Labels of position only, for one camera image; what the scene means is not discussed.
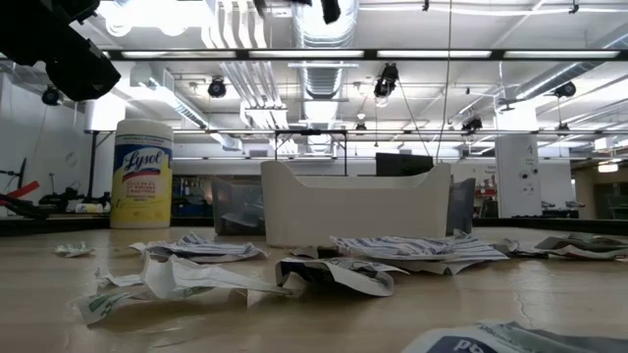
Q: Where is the white plastic bin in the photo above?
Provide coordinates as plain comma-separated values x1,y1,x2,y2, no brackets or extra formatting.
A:
259,161,452,248

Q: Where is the thin white crumpled packet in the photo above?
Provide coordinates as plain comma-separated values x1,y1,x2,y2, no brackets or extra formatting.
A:
94,267,144,289

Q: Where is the green striped strip packet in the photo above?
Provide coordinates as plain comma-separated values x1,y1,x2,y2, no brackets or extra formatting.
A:
73,286,215,326
50,240,98,260

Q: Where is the silver ventilation duct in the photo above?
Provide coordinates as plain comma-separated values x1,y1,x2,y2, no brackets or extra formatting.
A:
291,0,360,158

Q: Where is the black hanging camera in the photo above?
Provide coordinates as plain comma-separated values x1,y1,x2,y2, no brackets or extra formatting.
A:
372,62,400,108

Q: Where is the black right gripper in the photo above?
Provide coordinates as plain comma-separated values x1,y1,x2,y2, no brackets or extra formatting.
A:
321,0,342,25

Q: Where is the black table frame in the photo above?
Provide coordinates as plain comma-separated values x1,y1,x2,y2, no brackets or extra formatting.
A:
0,214,628,236

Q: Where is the grey translucent plastic bin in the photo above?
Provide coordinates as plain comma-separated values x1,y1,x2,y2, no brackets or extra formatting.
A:
444,176,476,236
211,176,266,235

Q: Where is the white pillar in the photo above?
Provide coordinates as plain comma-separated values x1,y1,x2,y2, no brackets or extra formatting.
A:
494,134,542,219

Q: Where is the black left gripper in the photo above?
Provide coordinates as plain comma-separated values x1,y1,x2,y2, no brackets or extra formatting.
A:
0,0,99,68

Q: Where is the thin hanging cable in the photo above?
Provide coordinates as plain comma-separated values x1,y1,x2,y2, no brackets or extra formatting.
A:
435,0,453,163

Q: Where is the Lysol wipes canister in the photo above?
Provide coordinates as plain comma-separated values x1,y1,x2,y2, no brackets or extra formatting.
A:
109,119,175,230

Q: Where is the black monitor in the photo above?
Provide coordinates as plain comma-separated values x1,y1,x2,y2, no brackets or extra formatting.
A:
375,152,436,178

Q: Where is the plain white packet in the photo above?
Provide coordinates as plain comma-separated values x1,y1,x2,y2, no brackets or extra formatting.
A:
387,258,475,277

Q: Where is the blue striped bandage packet pile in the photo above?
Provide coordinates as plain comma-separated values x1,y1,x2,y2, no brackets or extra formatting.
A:
329,234,445,262

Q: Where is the red tool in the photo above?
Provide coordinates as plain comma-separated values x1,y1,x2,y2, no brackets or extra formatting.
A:
0,179,43,207

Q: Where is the black ceiling camera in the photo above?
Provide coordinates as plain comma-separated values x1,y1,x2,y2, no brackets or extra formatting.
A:
460,116,485,134
41,85,64,107
552,80,578,99
206,76,229,99

